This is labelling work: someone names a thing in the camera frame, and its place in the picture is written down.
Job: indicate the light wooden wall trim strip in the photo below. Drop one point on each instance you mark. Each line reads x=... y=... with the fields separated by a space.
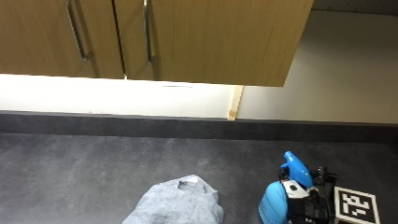
x=236 y=104

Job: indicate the wide wooden wall cabinet door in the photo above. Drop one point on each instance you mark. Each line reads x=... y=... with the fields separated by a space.
x=224 y=40

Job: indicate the white marker cube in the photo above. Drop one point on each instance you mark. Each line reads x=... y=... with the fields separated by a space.
x=355 y=206

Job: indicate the grey cleaning cloth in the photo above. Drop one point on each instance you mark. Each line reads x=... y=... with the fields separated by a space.
x=178 y=203

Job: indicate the blue spray bottle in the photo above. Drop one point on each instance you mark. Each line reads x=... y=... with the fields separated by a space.
x=298 y=169

